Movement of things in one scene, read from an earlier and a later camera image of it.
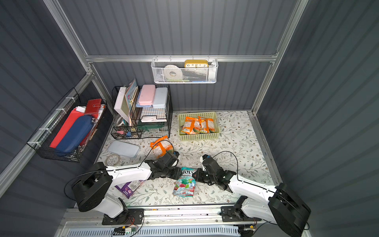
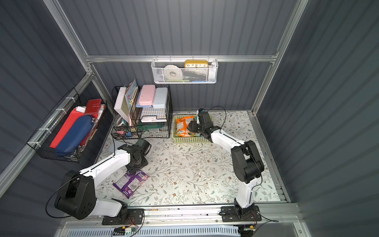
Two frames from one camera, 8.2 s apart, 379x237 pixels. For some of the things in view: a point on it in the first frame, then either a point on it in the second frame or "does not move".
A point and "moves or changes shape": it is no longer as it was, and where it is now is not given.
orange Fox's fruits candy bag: (161, 146) -> (182, 123)
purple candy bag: (128, 188) does not move
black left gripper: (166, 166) -> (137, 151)
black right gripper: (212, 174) -> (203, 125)
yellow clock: (196, 63) does not move
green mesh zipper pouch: (147, 126) does not move
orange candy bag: (191, 126) moves or changes shape
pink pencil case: (147, 95) does not move
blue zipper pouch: (75, 136) does not move
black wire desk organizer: (141, 111) does not move
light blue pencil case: (161, 98) does not move
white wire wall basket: (185, 70) does not move
